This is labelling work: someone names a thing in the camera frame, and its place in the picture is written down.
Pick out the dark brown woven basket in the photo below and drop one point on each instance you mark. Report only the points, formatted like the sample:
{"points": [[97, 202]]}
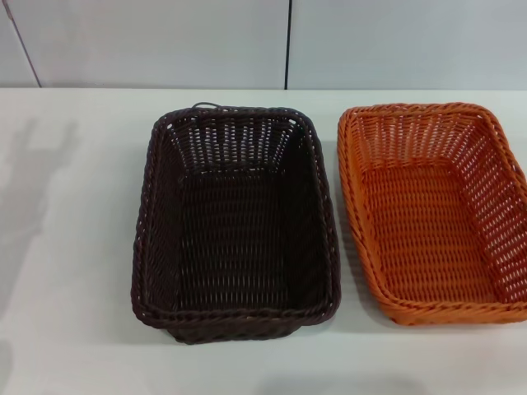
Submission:
{"points": [[239, 247]]}

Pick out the orange woven basket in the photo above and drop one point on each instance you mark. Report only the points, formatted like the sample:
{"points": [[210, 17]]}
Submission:
{"points": [[428, 230]]}

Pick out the black vertical wall strip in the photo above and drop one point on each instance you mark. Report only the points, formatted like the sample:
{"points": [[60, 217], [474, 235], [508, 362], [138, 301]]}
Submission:
{"points": [[287, 45]]}

